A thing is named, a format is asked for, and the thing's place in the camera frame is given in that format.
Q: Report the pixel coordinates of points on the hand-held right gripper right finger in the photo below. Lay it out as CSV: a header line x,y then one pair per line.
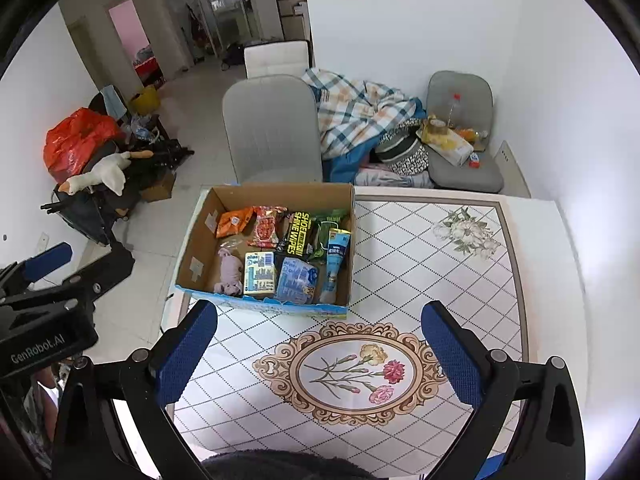
x,y
450,350

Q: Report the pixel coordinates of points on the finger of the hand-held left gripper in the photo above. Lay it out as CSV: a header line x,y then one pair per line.
x,y
110,265
47,260

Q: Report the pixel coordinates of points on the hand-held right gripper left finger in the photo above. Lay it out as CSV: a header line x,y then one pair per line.
x,y
185,347

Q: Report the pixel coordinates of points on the cardboard box with blue print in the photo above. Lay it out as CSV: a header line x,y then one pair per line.
x,y
200,260

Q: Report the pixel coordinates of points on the white tissue pack blue print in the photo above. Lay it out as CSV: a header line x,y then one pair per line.
x,y
260,272

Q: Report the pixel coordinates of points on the light blue wipes packet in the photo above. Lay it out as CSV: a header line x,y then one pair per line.
x,y
295,277

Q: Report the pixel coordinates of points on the orange snack packet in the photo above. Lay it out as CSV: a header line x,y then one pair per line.
x,y
235,221

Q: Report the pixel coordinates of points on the red snack packet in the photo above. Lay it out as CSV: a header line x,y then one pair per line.
x,y
267,227

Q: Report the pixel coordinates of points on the blue tube packet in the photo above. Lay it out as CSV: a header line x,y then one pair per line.
x,y
335,260

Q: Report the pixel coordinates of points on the black wipes packet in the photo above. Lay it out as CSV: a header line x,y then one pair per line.
x,y
295,232

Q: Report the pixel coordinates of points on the green snack packet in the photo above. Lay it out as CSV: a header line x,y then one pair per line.
x,y
322,232

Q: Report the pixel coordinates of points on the person's left forearm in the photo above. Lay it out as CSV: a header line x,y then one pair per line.
x,y
47,387

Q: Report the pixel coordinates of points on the black stroller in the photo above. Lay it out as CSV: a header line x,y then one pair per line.
x,y
90,215

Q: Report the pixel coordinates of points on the small brown cardboard box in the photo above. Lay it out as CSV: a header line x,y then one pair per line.
x,y
160,187

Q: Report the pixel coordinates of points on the floral table cover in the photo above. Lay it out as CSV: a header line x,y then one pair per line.
x,y
400,270

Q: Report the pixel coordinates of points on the white goose plush toy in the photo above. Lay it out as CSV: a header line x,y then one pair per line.
x,y
107,170

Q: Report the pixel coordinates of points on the orange plastic bag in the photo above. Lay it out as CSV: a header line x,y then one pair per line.
x,y
75,145

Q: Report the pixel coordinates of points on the blue chair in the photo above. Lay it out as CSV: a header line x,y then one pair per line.
x,y
490,467

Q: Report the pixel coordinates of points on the dark fleece garment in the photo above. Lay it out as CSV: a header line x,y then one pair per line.
x,y
290,467

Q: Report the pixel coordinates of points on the light blue cloth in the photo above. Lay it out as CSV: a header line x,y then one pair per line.
x,y
112,101

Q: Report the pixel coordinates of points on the pink cloth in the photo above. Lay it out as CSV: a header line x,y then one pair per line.
x,y
380,179

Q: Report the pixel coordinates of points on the white panel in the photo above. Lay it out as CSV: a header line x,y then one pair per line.
x,y
512,170

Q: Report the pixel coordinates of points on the small red box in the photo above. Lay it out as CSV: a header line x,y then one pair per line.
x,y
475,161

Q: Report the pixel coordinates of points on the red bed cover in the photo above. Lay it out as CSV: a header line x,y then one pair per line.
x,y
147,67

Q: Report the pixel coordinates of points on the yellow tissue box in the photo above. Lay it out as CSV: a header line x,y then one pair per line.
x,y
450,147

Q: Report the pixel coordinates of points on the striped knitted cloth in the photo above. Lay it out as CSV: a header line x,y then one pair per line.
x,y
400,152

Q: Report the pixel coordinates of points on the blue blanket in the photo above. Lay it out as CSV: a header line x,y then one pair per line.
x,y
342,167

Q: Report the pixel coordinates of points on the grey chair with plain back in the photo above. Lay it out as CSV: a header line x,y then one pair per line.
x,y
270,125

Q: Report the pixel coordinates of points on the orange bag on chair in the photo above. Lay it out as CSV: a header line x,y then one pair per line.
x,y
470,134

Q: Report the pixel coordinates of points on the tape roll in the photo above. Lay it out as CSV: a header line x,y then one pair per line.
x,y
435,124

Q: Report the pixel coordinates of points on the clear plastic bottle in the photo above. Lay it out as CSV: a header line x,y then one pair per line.
x,y
454,110

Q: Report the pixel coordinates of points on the plaid blanket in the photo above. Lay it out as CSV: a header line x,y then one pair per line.
x,y
350,110

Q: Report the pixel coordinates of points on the grey chair holding clutter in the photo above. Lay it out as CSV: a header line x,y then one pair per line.
x,y
465,90

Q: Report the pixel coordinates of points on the white chair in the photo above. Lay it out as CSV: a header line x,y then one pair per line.
x,y
275,57

